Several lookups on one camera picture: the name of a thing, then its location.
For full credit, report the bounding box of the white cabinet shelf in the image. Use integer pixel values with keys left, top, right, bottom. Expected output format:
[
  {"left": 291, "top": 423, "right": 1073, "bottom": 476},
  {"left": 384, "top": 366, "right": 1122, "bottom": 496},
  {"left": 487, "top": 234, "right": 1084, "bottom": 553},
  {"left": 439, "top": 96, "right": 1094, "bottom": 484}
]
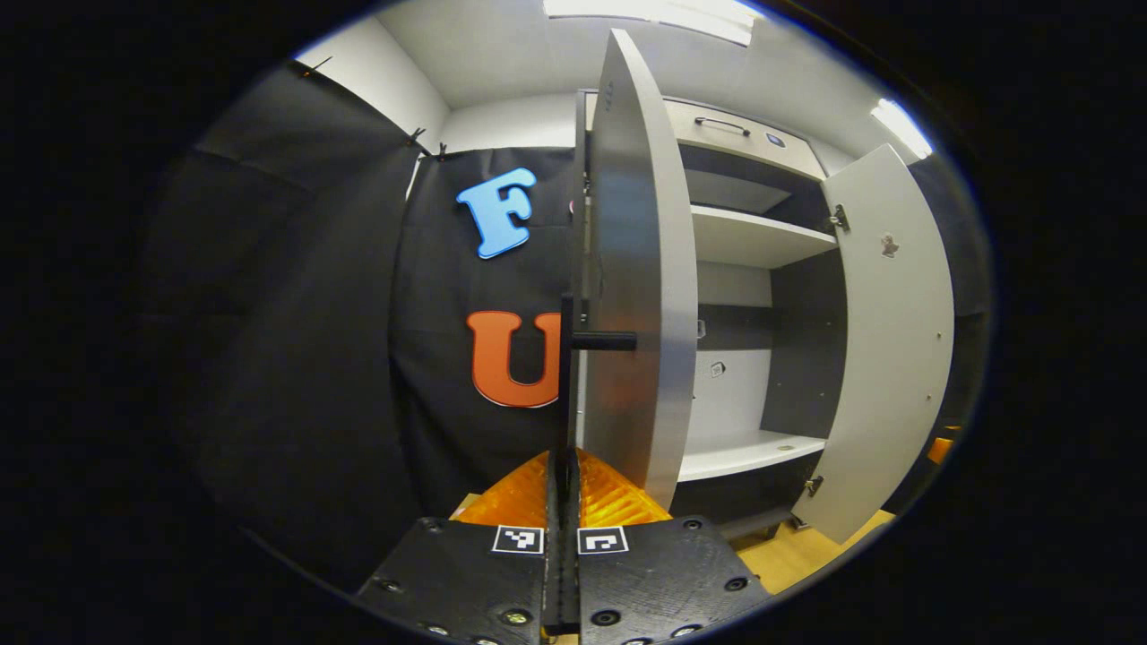
[
  {"left": 690, "top": 204, "right": 840, "bottom": 270},
  {"left": 677, "top": 430, "right": 827, "bottom": 483}
]

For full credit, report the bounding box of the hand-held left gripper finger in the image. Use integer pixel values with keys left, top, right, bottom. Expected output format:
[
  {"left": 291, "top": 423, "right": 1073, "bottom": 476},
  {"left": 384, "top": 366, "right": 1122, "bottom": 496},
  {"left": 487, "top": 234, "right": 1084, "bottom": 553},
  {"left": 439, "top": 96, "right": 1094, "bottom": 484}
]
[
  {"left": 354, "top": 448, "right": 563, "bottom": 645},
  {"left": 562, "top": 448, "right": 773, "bottom": 645}
]

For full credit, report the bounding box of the small ceiling light panel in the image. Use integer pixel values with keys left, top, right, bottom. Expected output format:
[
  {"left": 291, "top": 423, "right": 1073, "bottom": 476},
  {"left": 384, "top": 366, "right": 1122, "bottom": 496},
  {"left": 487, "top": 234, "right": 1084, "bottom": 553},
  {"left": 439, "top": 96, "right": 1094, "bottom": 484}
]
[{"left": 869, "top": 97, "right": 935, "bottom": 160}]

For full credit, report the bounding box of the black door handle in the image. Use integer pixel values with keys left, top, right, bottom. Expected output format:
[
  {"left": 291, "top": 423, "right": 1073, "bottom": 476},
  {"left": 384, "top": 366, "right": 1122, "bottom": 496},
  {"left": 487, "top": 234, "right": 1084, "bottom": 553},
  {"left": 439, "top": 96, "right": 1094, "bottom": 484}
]
[{"left": 558, "top": 291, "right": 639, "bottom": 458}]

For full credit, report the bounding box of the beige double-door shoe cabinet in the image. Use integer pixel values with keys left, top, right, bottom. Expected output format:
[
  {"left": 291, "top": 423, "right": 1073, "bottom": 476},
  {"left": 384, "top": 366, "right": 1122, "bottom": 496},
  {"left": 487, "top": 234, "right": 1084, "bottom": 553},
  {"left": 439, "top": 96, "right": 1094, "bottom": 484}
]
[{"left": 573, "top": 88, "right": 850, "bottom": 545}]

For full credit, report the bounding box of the beige cabinet top drawer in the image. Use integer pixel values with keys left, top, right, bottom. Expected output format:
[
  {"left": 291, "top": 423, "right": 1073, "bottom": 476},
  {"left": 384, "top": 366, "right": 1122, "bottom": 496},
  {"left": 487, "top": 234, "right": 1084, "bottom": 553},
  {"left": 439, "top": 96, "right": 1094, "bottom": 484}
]
[{"left": 661, "top": 99, "right": 828, "bottom": 182}]

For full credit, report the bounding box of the long ceiling light panel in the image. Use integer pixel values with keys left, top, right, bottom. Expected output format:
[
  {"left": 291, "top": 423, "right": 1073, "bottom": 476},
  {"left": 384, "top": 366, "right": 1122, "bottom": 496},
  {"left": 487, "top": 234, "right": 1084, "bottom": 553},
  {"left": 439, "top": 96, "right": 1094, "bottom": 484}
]
[{"left": 542, "top": 0, "right": 763, "bottom": 46}]

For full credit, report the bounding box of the beige shoe cabinet door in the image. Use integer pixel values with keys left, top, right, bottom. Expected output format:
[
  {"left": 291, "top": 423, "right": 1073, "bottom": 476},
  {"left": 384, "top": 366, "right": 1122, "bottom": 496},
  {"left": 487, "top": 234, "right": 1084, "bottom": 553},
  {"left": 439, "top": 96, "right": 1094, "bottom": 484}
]
[
  {"left": 573, "top": 29, "right": 700, "bottom": 512},
  {"left": 815, "top": 143, "right": 956, "bottom": 546}
]

